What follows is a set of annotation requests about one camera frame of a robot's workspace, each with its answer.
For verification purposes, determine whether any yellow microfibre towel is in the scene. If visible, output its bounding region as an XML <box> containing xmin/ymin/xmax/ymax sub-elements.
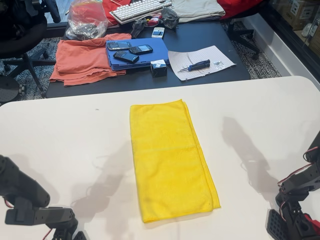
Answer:
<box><xmin>129</xmin><ymin>99</ymin><xmax>222</xmax><ymax>224</ymax></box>

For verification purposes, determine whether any small black box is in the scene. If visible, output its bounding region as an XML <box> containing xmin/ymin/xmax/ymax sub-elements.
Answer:
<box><xmin>150</xmin><ymin>59</ymin><xmax>168</xmax><ymax>79</ymax></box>

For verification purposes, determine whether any blue folder stack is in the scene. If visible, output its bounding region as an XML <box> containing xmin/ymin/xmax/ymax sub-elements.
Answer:
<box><xmin>105</xmin><ymin>37</ymin><xmax>171</xmax><ymax>71</ymax></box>

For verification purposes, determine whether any blue black screwdriver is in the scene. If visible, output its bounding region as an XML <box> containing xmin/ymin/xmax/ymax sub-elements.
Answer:
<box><xmin>177</xmin><ymin>59</ymin><xmax>211</xmax><ymax>74</ymax></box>

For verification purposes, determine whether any black keypad mobile phone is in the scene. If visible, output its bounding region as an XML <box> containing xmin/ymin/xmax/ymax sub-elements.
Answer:
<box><xmin>128</xmin><ymin>44</ymin><xmax>154</xmax><ymax>55</ymax></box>
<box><xmin>106</xmin><ymin>41</ymin><xmax>132</xmax><ymax>51</ymax></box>
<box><xmin>112</xmin><ymin>50</ymin><xmax>140</xmax><ymax>64</ymax></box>

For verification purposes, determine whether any white lined paper sheet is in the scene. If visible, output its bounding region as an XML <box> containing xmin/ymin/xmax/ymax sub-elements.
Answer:
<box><xmin>167</xmin><ymin>45</ymin><xmax>238</xmax><ymax>82</ymax></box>

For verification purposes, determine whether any black desk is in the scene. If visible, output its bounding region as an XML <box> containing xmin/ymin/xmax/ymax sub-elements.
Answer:
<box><xmin>45</xmin><ymin>21</ymin><xmax>252</xmax><ymax>99</ymax></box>

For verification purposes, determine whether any small dark crumpled bag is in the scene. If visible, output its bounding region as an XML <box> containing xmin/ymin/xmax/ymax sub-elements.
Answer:
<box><xmin>130</xmin><ymin>19</ymin><xmax>151</xmax><ymax>38</ymax></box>

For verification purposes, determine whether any small red package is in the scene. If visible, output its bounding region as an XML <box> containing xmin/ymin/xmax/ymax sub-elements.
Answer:
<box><xmin>146</xmin><ymin>14</ymin><xmax>163</xmax><ymax>27</ymax></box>

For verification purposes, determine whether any salmon orange folded cloth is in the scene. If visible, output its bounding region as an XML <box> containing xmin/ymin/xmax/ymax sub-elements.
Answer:
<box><xmin>49</xmin><ymin>33</ymin><xmax>133</xmax><ymax>87</ymax></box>

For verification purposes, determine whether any large dark crumpled bag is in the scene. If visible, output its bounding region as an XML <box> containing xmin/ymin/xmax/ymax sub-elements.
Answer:
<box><xmin>161</xmin><ymin>6</ymin><xmax>180</xmax><ymax>30</ymax></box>

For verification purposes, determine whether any white computer keyboard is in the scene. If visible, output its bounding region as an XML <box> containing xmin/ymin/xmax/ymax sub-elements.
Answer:
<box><xmin>108</xmin><ymin>0</ymin><xmax>173</xmax><ymax>25</ymax></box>

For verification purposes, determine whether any black mesh office chair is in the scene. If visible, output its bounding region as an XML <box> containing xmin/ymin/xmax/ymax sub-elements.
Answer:
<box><xmin>226</xmin><ymin>4</ymin><xmax>261</xmax><ymax>60</ymax></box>

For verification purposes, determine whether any beige folded cloth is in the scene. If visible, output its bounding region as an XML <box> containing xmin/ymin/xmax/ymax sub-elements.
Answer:
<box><xmin>171</xmin><ymin>0</ymin><xmax>226</xmax><ymax>23</ymax></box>

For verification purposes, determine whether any clear plastic bag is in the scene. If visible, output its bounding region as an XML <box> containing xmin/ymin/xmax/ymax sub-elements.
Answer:
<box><xmin>65</xmin><ymin>0</ymin><xmax>109</xmax><ymax>41</ymax></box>

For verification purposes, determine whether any red fabric bag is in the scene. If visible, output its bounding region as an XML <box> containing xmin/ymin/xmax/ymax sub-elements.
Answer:
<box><xmin>216</xmin><ymin>0</ymin><xmax>265</xmax><ymax>20</ymax></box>

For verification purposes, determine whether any black round wheeled base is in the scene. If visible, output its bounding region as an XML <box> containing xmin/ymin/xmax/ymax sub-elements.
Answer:
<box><xmin>0</xmin><ymin>74</ymin><xmax>27</xmax><ymax>103</ymax></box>

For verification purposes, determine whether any cardboard box with label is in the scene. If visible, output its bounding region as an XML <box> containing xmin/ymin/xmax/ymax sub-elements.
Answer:
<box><xmin>276</xmin><ymin>0</ymin><xmax>316</xmax><ymax>30</ymax></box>

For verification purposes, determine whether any black jacket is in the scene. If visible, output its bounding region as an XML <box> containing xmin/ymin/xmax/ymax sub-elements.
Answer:
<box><xmin>0</xmin><ymin>0</ymin><xmax>48</xmax><ymax>41</ymax></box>

